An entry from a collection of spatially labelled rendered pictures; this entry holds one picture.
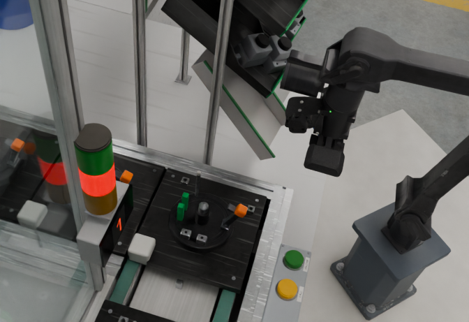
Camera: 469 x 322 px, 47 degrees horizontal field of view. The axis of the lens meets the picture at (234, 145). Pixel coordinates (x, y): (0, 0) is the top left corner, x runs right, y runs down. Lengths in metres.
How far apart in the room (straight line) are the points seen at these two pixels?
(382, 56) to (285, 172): 0.69
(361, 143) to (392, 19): 2.14
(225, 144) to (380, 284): 0.56
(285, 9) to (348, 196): 0.57
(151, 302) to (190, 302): 0.08
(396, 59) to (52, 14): 0.47
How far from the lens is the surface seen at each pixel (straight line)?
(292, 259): 1.17
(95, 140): 0.74
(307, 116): 0.89
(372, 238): 1.14
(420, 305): 1.34
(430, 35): 3.62
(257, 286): 1.14
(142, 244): 1.13
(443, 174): 0.98
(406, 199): 1.02
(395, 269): 1.12
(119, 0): 1.92
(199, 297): 1.16
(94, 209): 0.84
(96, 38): 1.76
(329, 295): 1.28
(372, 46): 0.81
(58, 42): 0.62
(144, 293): 1.16
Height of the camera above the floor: 1.97
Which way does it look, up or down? 50 degrees down
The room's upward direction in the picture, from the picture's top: 10 degrees clockwise
